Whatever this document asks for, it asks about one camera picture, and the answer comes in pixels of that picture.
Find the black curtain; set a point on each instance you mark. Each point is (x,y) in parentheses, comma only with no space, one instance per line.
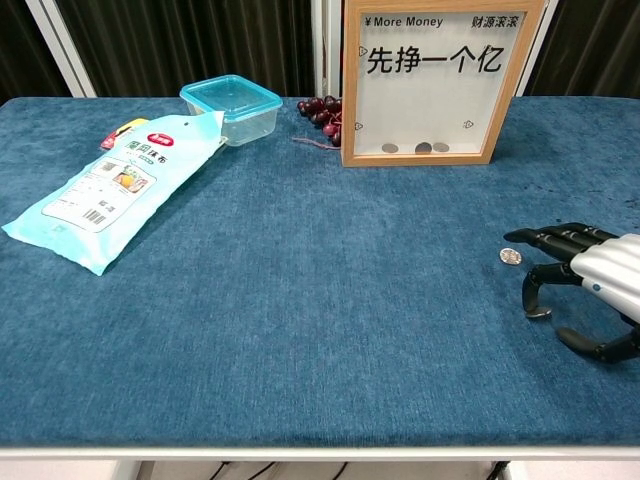
(20,50)
(175,40)
(590,45)

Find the blue table cloth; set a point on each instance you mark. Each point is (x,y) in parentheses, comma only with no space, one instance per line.
(300,300)

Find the silver coin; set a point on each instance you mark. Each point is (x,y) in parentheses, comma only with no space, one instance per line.
(390,148)
(510,256)
(541,314)
(441,147)

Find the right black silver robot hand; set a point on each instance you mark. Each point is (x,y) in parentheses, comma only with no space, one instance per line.
(610,270)

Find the dark red grape bunch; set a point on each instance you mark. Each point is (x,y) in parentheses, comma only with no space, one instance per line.
(320,110)

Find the grey partition post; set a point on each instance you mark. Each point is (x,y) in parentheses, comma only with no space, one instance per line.
(64,45)
(316,45)

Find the clear container with blue lid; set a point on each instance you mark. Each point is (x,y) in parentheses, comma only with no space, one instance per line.
(240,100)

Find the wooden frame coin bank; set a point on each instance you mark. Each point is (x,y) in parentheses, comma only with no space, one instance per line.
(415,159)

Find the light blue wipes packet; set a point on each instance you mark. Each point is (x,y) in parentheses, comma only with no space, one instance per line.
(100,200)

